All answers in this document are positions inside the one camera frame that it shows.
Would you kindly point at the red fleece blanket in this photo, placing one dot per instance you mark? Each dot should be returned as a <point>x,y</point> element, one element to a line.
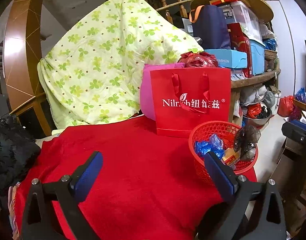
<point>143,180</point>

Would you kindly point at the steel basin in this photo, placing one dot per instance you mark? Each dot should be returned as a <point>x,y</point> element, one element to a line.
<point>258,121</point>

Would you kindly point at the red plastic mesh basket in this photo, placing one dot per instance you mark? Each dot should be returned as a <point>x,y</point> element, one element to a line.
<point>203,130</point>

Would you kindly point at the green clover print quilt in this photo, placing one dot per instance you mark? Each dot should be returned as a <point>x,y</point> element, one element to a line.
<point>105,55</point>

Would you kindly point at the round wooden shelf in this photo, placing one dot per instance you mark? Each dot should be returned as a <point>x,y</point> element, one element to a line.
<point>253,78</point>

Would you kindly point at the brown wooden pillar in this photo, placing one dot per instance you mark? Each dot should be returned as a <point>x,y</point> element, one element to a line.
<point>20,55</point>

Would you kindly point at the large red plastic bag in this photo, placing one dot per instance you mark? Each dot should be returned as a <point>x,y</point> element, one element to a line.
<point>285,106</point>

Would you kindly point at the grey plastic bags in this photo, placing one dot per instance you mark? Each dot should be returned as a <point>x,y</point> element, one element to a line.
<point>253,95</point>

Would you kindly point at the orange medicine box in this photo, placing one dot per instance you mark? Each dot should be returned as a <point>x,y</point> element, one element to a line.
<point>230,157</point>

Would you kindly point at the tall red box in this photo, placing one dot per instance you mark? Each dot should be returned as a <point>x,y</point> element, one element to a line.
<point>240,42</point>

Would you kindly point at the dark grey candy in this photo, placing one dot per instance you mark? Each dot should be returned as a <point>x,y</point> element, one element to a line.
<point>248,140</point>

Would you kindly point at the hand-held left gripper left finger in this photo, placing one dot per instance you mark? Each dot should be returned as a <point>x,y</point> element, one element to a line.
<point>89,171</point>

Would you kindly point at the wooden furniture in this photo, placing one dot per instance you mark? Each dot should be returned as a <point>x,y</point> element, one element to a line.
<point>293,160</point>

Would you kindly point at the blue storage bin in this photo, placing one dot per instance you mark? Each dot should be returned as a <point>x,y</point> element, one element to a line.
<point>258,55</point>

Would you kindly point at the blue foil wrapper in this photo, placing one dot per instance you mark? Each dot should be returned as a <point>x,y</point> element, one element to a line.
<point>210,145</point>

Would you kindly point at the clear plastic container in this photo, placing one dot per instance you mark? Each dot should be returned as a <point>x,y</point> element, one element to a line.
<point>245,17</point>

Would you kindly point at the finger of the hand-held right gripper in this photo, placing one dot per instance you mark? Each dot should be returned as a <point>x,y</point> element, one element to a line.
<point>296,130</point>

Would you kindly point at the striped cloth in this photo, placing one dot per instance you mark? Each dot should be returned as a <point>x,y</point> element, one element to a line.
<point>13,205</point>

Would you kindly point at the woven basket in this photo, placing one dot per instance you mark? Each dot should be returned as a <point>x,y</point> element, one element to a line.
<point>270,54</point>

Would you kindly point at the crumpled red plastic bag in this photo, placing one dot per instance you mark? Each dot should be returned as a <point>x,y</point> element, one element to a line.
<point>198,60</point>

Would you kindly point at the small blue plastic bag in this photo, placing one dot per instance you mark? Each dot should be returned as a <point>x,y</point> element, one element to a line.
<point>301,95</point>

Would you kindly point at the light blue shoe box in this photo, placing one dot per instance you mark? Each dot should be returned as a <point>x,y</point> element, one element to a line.
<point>228,57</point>

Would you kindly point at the navy bag with orange trim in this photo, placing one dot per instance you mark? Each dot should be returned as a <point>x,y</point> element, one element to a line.
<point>210,27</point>

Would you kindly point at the red paper gift bag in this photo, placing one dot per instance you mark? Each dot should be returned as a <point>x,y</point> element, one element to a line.
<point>193,125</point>

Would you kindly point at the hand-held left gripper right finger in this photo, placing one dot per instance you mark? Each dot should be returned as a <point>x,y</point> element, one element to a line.
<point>219,172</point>

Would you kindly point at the black puffer jacket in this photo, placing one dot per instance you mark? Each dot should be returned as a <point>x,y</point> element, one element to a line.
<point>10,155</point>

